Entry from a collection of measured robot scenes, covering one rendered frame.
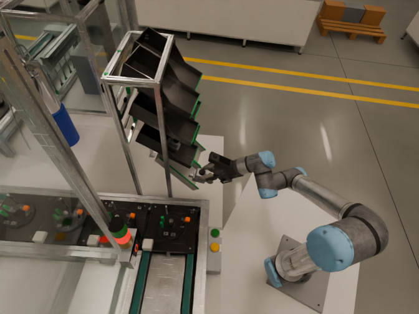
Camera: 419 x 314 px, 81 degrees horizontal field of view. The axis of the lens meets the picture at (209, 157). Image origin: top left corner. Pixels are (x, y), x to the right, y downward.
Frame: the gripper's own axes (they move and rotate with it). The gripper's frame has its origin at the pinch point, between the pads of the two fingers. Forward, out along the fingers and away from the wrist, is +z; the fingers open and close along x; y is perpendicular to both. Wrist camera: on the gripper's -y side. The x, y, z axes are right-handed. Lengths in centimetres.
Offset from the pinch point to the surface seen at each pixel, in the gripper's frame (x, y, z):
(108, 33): 92, -56, 53
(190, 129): 10.3, -18.7, -5.7
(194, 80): 25.0, -31.6, -14.1
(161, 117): 0.1, -36.7, -7.7
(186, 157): 5.9, -7.1, 4.5
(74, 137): 32, -30, 86
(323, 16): 493, 202, -80
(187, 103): 8.7, -32.4, -14.7
